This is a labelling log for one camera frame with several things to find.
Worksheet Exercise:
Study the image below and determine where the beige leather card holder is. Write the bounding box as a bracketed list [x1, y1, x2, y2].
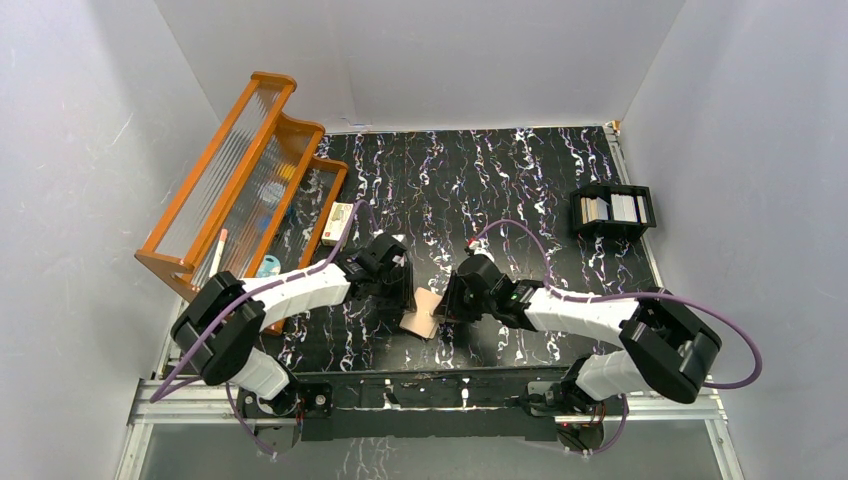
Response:
[399, 288, 442, 340]

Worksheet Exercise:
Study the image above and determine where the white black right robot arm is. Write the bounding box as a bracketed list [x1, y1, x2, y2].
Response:
[433, 254, 722, 414]

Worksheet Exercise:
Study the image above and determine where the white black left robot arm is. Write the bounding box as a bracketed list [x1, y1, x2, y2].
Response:
[170, 233, 412, 416]

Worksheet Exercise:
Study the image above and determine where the black card storage box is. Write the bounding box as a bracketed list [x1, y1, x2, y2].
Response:
[569, 182, 657, 241]

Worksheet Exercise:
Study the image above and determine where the cream box with red label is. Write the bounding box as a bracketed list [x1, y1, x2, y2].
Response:
[321, 202, 353, 246]

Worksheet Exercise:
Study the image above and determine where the teal item in blister pack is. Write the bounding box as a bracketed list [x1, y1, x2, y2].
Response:
[255, 255, 281, 278]

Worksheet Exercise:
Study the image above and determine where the yellow item on shelf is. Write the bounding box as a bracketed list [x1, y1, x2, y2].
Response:
[277, 164, 297, 181]

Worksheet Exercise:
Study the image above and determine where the orange wooden shelf rack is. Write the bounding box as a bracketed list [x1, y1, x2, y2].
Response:
[135, 72, 349, 301]

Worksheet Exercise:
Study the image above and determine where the white marker pen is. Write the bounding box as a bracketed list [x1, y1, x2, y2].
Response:
[209, 228, 228, 278]

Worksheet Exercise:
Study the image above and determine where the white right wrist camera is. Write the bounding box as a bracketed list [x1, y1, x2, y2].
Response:
[465, 238, 489, 256]

